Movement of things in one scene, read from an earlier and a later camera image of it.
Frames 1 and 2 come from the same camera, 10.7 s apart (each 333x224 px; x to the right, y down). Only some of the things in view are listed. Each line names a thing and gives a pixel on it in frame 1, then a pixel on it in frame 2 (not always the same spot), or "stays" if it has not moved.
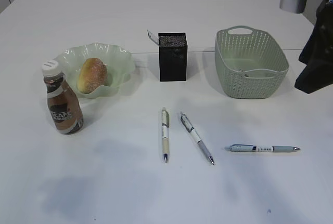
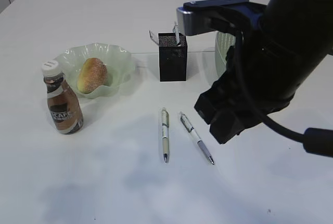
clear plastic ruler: (153, 37) stays
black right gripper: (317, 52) to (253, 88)
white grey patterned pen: (188, 126) stays
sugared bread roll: (93, 74) stays
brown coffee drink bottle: (65, 113) stays
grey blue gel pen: (252, 148) to (176, 34)
